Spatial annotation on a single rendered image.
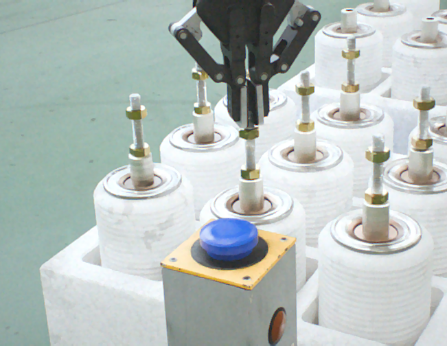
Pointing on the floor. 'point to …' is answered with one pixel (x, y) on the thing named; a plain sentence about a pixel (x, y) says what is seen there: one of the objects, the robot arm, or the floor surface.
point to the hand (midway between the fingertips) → (248, 102)
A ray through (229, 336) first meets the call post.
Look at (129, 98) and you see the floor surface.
